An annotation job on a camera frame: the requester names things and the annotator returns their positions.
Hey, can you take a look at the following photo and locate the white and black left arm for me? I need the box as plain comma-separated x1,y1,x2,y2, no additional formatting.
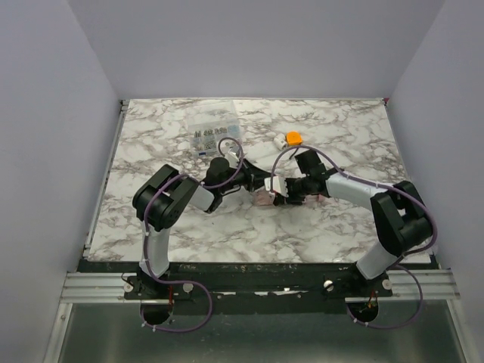
132,157,270,278

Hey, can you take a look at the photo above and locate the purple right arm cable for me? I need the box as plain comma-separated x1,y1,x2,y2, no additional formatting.
271,145,439,329

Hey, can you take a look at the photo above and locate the white orange small device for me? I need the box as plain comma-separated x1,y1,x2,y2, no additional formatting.
273,131,303,150

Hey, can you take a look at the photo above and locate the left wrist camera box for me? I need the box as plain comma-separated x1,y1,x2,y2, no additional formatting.
225,147,244,169

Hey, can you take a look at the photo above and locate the pink folding umbrella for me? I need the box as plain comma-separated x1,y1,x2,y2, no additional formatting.
252,189,330,206

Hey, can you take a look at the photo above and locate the aluminium frame rail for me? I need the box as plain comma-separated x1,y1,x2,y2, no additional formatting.
60,269,461,304

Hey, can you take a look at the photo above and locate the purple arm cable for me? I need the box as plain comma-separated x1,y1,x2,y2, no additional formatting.
142,136,245,334
271,145,439,329

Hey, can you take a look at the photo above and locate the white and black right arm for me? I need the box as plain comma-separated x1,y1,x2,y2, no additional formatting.
266,147,436,280

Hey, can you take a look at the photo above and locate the clear plastic organizer box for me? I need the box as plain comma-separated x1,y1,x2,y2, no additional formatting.
188,119,241,157

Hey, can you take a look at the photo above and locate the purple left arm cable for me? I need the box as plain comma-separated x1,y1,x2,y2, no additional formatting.
142,136,245,334

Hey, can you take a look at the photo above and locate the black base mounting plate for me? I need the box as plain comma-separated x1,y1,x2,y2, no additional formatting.
77,260,394,315

